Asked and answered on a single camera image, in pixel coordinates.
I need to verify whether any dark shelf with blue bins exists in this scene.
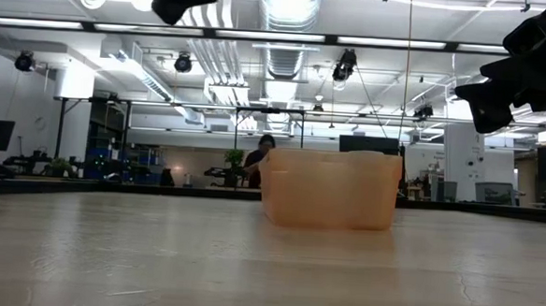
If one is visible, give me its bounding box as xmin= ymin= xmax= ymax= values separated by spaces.
xmin=83 ymin=98 xmax=132 ymax=182

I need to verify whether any thin hanging cable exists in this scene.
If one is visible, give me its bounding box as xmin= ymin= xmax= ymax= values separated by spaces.
xmin=397 ymin=0 xmax=416 ymax=142

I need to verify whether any silver ceiling duct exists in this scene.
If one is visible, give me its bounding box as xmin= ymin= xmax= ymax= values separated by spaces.
xmin=252 ymin=0 xmax=324 ymax=84

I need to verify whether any white column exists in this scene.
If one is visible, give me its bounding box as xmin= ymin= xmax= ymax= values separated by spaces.
xmin=441 ymin=122 xmax=487 ymax=204

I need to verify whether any black ceiling camera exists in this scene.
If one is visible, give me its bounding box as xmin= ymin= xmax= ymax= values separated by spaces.
xmin=13 ymin=50 xmax=36 ymax=73
xmin=331 ymin=48 xmax=358 ymax=83
xmin=173 ymin=51 xmax=194 ymax=74
xmin=413 ymin=103 xmax=435 ymax=120

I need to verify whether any person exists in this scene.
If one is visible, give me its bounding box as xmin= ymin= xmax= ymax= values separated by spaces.
xmin=241 ymin=132 xmax=278 ymax=191

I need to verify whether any orange translucent plastic basket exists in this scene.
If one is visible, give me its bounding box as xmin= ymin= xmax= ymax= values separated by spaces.
xmin=255 ymin=146 xmax=404 ymax=234

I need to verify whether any green potted plant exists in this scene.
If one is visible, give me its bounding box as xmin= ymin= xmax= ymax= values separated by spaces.
xmin=223 ymin=148 xmax=247 ymax=189

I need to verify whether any black overhead frame bar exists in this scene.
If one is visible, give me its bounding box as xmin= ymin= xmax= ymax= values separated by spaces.
xmin=0 ymin=15 xmax=509 ymax=56

